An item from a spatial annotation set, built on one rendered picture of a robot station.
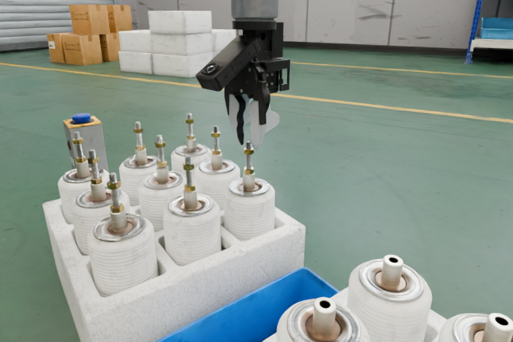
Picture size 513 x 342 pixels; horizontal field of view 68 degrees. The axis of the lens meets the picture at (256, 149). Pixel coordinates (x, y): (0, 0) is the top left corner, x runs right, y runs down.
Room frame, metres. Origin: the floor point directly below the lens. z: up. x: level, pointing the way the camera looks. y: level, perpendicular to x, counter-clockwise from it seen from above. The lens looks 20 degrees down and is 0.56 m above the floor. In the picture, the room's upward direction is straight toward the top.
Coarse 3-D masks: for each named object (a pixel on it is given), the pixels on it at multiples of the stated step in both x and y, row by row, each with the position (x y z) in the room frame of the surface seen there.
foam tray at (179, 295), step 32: (64, 224) 0.62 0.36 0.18; (288, 224) 0.62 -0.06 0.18; (64, 256) 0.52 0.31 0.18; (160, 256) 0.52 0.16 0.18; (224, 256) 0.52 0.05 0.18; (256, 256) 0.55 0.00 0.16; (288, 256) 0.59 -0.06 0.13; (64, 288) 0.61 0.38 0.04; (160, 288) 0.45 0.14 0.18; (192, 288) 0.47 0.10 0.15; (224, 288) 0.51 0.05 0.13; (256, 288) 0.55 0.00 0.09; (96, 320) 0.39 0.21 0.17; (128, 320) 0.42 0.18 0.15; (160, 320) 0.44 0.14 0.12; (192, 320) 0.47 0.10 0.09
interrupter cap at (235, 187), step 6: (234, 180) 0.65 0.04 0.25; (240, 180) 0.65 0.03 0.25; (258, 180) 0.65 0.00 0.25; (264, 180) 0.65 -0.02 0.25; (228, 186) 0.63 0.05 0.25; (234, 186) 0.63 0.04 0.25; (240, 186) 0.63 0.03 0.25; (258, 186) 0.63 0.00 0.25; (264, 186) 0.63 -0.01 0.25; (234, 192) 0.60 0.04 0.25; (240, 192) 0.60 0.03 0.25; (246, 192) 0.60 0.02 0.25; (252, 192) 0.60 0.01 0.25; (258, 192) 0.60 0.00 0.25; (264, 192) 0.60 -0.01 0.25
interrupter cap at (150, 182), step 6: (174, 174) 0.68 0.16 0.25; (180, 174) 0.68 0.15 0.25; (144, 180) 0.65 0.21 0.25; (150, 180) 0.66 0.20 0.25; (156, 180) 0.66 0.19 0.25; (174, 180) 0.66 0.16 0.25; (180, 180) 0.65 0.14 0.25; (150, 186) 0.63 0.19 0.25; (156, 186) 0.63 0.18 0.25; (162, 186) 0.63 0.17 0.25; (168, 186) 0.63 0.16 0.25; (174, 186) 0.63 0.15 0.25
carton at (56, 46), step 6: (48, 36) 4.31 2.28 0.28; (54, 36) 4.25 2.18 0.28; (60, 36) 4.22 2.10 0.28; (48, 42) 4.32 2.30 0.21; (54, 42) 4.26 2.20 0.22; (60, 42) 4.21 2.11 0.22; (54, 48) 4.27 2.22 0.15; (60, 48) 4.22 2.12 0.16; (54, 54) 4.28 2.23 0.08; (60, 54) 4.23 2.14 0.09; (54, 60) 4.29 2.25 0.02; (60, 60) 4.24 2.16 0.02
